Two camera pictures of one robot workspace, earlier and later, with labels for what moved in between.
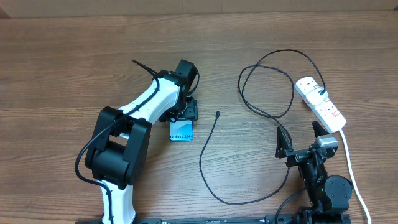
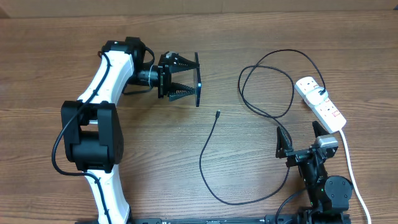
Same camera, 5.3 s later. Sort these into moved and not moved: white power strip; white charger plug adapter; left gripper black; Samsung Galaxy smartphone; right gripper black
Moved: left gripper black; Samsung Galaxy smartphone
Not moved: white charger plug adapter; right gripper black; white power strip
